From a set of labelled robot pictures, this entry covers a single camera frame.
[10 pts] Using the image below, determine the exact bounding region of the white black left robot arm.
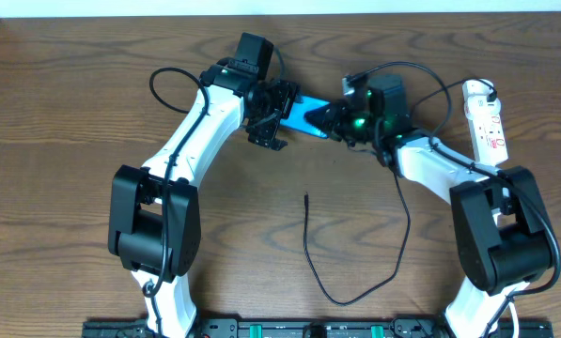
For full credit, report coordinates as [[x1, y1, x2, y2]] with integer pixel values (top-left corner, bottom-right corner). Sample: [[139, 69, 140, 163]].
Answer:
[[107, 65, 300, 337]]

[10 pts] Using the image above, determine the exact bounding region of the blue Galaxy smartphone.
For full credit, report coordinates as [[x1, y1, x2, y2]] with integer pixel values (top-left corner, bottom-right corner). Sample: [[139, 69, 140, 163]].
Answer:
[[280, 95, 329, 139]]

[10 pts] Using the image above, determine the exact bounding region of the white USB wall charger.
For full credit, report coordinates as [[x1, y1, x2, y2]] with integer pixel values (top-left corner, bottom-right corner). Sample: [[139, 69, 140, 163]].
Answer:
[[462, 79, 502, 120]]

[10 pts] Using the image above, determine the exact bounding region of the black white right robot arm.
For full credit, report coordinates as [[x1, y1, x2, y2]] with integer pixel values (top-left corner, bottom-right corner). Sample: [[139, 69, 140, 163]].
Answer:
[[304, 74, 561, 337]]

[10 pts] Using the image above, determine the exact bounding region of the white power strip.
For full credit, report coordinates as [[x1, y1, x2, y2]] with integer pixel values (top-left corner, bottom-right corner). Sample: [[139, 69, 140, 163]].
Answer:
[[468, 115, 508, 166]]

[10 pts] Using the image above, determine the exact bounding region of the black USB charging cable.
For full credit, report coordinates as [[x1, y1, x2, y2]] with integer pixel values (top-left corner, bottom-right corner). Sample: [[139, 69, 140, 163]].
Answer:
[[302, 77, 499, 307]]

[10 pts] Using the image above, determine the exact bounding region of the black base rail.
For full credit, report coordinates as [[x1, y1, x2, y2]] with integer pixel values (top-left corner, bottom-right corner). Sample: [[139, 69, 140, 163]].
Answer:
[[81, 317, 554, 338]]

